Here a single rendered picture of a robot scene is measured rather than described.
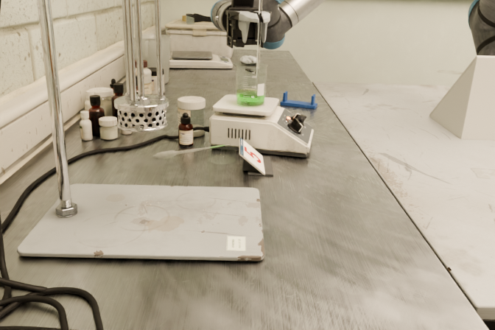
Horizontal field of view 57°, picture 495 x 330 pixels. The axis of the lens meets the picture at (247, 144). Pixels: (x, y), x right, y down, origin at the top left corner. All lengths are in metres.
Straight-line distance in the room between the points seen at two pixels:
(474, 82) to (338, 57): 1.43
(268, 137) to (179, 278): 0.42
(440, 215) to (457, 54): 1.98
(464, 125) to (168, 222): 0.74
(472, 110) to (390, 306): 0.68
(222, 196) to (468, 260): 0.35
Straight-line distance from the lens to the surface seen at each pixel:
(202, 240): 0.59
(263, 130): 0.89
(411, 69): 2.60
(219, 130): 0.91
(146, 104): 0.58
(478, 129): 1.16
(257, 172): 0.81
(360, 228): 0.67
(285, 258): 0.58
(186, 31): 2.05
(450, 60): 2.67
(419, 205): 0.77
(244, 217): 0.65
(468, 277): 0.62
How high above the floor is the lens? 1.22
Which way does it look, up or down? 19 degrees down
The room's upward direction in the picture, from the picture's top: 2 degrees clockwise
